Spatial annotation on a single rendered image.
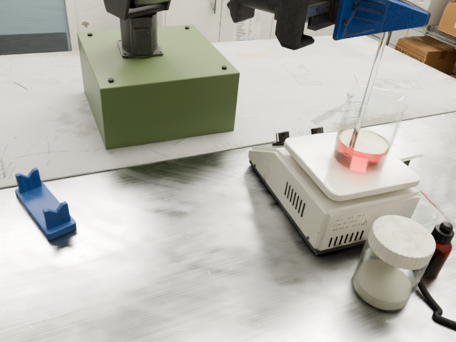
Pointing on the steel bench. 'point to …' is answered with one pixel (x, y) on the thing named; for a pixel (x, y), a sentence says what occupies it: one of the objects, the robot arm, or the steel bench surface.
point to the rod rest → (43, 205)
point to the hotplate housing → (355, 213)
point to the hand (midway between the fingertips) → (390, 11)
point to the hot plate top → (294, 146)
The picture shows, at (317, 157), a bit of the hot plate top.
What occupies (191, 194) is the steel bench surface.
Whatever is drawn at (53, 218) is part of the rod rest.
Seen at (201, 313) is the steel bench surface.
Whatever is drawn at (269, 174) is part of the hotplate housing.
